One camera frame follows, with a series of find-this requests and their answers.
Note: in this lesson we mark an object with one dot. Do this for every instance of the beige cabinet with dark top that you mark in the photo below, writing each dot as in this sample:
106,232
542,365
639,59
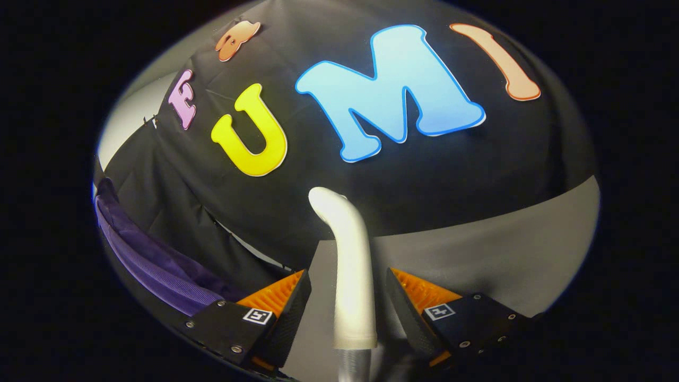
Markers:
477,265

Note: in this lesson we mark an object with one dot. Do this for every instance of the white garment steamer head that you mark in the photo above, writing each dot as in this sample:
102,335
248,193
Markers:
353,265

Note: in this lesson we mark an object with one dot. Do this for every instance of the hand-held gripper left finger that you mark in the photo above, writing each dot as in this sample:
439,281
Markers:
289,323

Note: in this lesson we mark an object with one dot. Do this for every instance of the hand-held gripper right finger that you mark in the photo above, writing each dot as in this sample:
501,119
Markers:
411,323

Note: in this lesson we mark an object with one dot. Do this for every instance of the purple jacket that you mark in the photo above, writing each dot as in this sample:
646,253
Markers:
154,270

